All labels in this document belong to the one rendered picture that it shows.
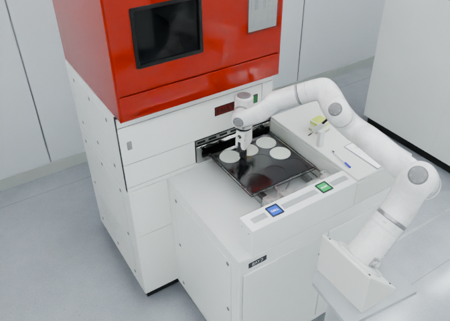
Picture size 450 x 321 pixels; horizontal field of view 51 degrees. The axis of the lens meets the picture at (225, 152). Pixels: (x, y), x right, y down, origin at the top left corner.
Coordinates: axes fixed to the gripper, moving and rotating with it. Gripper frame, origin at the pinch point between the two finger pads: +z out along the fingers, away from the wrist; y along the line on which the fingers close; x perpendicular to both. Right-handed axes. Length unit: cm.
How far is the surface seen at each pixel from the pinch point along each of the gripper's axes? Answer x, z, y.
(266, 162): -12.0, 2.1, 0.5
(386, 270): -75, 10, -35
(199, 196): 10.5, 10.0, -26.4
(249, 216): -20.7, -4.0, -42.8
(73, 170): 159, 92, 43
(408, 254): -87, 92, 60
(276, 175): -19.6, 2.1, -6.6
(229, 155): 6.4, 2.0, -1.8
